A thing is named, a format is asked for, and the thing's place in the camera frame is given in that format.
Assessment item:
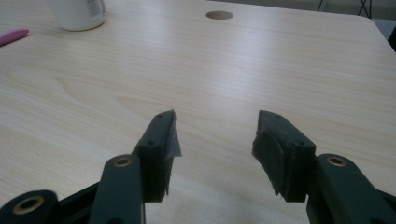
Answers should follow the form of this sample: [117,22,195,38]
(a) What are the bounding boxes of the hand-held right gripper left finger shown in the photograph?
[132,109,183,203]

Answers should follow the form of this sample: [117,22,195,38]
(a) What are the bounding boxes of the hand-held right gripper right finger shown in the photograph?
[251,109,318,203]

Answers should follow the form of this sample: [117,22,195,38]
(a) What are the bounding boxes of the white cup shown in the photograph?
[47,0,106,32]

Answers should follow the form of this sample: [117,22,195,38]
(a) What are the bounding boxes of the pink toothbrush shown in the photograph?
[0,27,31,48]

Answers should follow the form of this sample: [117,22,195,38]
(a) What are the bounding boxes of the black stand legs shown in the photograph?
[357,0,374,19]

